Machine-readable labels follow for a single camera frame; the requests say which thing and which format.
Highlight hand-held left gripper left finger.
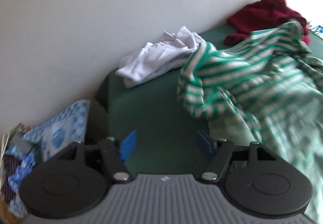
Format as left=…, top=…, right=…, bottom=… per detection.
left=52, top=130, right=138, bottom=184

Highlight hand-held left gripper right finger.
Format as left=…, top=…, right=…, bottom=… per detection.
left=196, top=130, right=280, bottom=184

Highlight green white striped shirt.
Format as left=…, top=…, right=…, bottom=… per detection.
left=177, top=19, right=323, bottom=224

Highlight white clothes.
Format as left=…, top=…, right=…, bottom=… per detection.
left=115, top=26, right=207, bottom=89

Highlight black cabinet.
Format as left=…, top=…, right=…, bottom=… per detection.
left=84, top=99, right=109, bottom=146

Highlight blue floral towel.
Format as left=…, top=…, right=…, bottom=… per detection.
left=23, top=100, right=91, bottom=163

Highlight blue patterned cloth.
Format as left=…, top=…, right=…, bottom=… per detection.
left=7, top=150, right=37, bottom=217

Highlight bundle of pale sticks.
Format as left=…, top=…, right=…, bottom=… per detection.
left=1, top=133, right=13, bottom=160

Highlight dark red striped cloth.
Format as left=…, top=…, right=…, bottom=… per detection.
left=1, top=155, right=21, bottom=202

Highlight dark red garment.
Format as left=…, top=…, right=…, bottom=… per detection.
left=223, top=0, right=311, bottom=47

